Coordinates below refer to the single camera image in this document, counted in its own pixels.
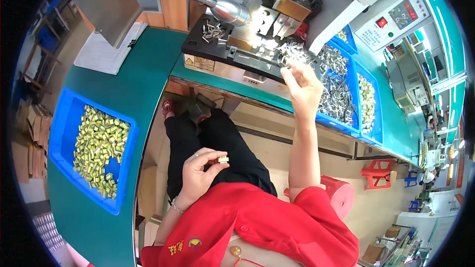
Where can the pile of grey metal clips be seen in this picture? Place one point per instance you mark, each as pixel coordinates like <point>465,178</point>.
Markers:
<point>336,85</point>

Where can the person's left hand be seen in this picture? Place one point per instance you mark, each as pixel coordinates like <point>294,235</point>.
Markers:
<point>195,178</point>

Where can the white press machine body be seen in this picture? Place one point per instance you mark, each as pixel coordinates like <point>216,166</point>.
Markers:
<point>334,11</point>

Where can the pile of yellow transformers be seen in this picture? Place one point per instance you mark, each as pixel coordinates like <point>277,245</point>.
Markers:
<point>98,148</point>

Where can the person's body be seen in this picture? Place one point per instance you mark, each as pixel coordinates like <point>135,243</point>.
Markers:
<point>252,226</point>

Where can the heap of shiny metal clips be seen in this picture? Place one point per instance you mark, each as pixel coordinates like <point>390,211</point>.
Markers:
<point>295,51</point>

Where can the red square plastic stool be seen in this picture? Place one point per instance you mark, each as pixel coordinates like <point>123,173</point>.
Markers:
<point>376,173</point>

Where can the loose clips on black plate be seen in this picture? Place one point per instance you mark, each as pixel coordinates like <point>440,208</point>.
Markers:
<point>214,32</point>

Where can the stack of flat cardboard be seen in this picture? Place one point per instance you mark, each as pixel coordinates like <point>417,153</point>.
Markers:
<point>35,133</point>

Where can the wooden rack with blue crates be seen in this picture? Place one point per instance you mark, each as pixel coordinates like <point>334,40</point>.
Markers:
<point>44,52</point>

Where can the person's legs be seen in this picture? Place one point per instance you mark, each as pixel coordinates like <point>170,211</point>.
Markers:
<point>219,148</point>

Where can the pile of taped yellow cores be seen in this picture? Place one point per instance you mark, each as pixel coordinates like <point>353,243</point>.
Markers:
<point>366,100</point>

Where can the small blue plastic bin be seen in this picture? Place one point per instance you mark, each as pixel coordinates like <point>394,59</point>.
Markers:
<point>347,42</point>

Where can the black press machine base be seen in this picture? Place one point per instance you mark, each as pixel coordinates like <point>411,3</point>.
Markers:
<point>207,50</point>

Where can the blue plastic stool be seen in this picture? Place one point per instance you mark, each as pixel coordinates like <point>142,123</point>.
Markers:
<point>410,179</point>
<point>415,205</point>

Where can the narrow blue plastic bin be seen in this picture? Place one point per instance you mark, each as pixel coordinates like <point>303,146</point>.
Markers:
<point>378,115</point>

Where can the small yellow transformer part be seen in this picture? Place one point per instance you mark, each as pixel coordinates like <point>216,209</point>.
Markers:
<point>223,160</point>

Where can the grey metal box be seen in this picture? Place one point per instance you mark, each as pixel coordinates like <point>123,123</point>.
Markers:
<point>104,3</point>

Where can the red round plastic stool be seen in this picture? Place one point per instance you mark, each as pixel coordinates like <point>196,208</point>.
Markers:
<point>339,194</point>

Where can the white grated tray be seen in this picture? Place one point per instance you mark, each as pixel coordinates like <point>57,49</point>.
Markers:
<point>48,231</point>

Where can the grey foot pedal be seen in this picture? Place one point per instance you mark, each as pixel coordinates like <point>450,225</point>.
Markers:
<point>203,104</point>

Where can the white paper clipboard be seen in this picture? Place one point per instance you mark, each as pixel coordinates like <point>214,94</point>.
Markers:
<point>100,52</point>

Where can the person's right hand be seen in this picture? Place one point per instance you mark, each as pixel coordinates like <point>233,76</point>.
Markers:
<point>306,92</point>

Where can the brown cardboard box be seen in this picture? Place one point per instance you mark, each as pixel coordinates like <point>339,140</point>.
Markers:
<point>373,253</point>
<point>392,231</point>

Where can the large blue plastic bin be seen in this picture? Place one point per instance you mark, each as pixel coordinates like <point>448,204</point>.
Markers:
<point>63,144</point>

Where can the blue bin of clips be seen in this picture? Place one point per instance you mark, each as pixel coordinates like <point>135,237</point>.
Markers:
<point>354,92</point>

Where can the grey bench machine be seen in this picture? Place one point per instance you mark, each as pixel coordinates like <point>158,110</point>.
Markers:
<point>404,81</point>

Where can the white control panel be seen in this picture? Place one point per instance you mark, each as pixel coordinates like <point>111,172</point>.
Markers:
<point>393,22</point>

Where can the background workbench with equipment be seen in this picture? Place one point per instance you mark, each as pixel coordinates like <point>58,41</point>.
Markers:
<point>445,81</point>

